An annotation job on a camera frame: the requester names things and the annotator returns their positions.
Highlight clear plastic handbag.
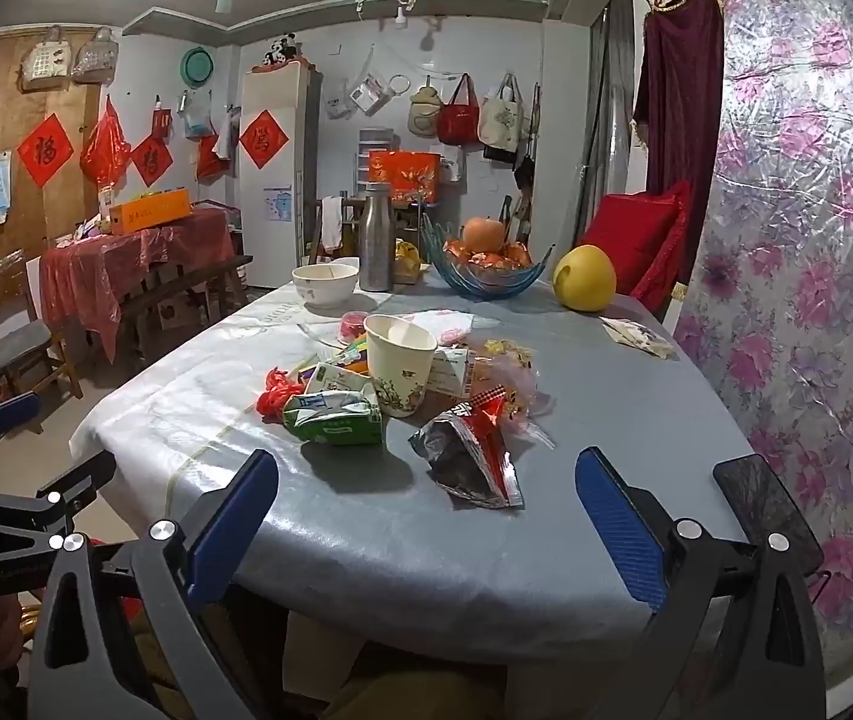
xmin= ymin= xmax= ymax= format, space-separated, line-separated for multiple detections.
xmin=72 ymin=26 xmax=119 ymax=83

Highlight green plastic basin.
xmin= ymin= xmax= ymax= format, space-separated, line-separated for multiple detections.
xmin=181 ymin=46 xmax=217 ymax=87

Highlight pink floral cellophane wrapper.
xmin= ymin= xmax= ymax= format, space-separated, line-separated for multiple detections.
xmin=463 ymin=337 xmax=555 ymax=451

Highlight pile of orange wrapped snacks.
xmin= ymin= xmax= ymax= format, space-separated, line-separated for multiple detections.
xmin=445 ymin=236 xmax=532 ymax=271

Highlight black white plush toy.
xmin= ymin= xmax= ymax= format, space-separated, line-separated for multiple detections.
xmin=261 ymin=31 xmax=300 ymax=67

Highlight red tote bag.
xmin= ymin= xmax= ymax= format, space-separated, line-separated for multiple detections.
xmin=437 ymin=73 xmax=481 ymax=145

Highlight steel thermos bottle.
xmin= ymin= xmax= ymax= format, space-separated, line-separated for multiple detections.
xmin=358 ymin=181 xmax=396 ymax=292

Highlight wooden bench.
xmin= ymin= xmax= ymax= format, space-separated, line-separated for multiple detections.
xmin=133 ymin=255 xmax=255 ymax=346

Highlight wooden chair grey cushion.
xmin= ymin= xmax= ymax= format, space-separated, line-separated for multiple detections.
xmin=0 ymin=251 xmax=86 ymax=432

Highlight red pillow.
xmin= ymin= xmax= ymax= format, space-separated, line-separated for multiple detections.
xmin=582 ymin=180 xmax=693 ymax=316

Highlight blue glass fruit bowl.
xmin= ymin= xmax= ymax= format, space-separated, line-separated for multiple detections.
xmin=420 ymin=211 xmax=555 ymax=301

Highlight red plastic table cover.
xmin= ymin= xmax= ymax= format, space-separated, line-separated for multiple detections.
xmin=40 ymin=208 xmax=240 ymax=361

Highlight red plastic scrap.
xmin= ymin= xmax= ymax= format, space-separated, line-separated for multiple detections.
xmin=257 ymin=367 xmax=307 ymax=421

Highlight white green packet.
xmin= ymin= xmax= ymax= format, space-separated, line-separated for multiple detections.
xmin=426 ymin=349 xmax=476 ymax=398

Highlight beige round bag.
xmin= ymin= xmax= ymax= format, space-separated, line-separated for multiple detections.
xmin=407 ymin=76 xmax=442 ymax=137

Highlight orange gift box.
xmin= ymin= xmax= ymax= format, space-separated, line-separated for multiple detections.
xmin=367 ymin=150 xmax=442 ymax=205

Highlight orange cardboard box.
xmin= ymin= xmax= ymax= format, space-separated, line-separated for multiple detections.
xmin=109 ymin=190 xmax=192 ymax=235

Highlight printed paper cup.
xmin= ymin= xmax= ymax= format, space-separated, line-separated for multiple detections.
xmin=364 ymin=313 xmax=438 ymax=419

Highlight white ceramic bowl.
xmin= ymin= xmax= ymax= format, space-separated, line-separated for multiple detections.
xmin=292 ymin=264 xmax=360 ymax=308

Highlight white plastic drawer unit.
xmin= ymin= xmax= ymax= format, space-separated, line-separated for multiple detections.
xmin=357 ymin=127 xmax=397 ymax=196

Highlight hanging clear plastic bags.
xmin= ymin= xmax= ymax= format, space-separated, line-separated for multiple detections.
xmin=325 ymin=64 xmax=390 ymax=121

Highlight beige printed handbag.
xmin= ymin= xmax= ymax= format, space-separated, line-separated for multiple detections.
xmin=21 ymin=25 xmax=71 ymax=91

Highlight red plastic bag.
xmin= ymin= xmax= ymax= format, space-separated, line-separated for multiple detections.
xmin=79 ymin=96 xmax=132 ymax=188

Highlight green milk carton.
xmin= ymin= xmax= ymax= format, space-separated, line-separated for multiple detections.
xmin=282 ymin=362 xmax=384 ymax=447

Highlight floral plastic sheet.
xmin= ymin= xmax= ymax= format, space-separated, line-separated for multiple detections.
xmin=670 ymin=0 xmax=853 ymax=646

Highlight white printed packet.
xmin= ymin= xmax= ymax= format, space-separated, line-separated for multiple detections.
xmin=600 ymin=315 xmax=677 ymax=359

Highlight black red snack bag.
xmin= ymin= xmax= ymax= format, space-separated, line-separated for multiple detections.
xmin=407 ymin=397 xmax=525 ymax=509

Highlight white tote bag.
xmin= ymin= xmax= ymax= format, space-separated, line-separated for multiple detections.
xmin=477 ymin=73 xmax=525 ymax=147

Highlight white refrigerator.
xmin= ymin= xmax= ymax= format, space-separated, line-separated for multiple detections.
xmin=238 ymin=64 xmax=322 ymax=290

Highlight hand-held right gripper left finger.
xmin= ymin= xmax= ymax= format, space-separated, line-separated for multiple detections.
xmin=27 ymin=448 xmax=281 ymax=720

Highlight red diamond paper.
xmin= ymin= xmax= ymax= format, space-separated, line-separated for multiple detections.
xmin=130 ymin=135 xmax=174 ymax=187
xmin=238 ymin=109 xmax=290 ymax=170
xmin=17 ymin=114 xmax=76 ymax=188

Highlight yellow pomelo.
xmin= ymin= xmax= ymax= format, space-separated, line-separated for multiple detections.
xmin=552 ymin=244 xmax=617 ymax=312

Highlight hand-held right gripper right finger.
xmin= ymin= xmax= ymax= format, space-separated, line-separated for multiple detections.
xmin=574 ymin=446 xmax=827 ymax=720

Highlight yellow snack bag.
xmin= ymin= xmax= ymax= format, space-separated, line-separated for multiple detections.
xmin=394 ymin=238 xmax=427 ymax=286

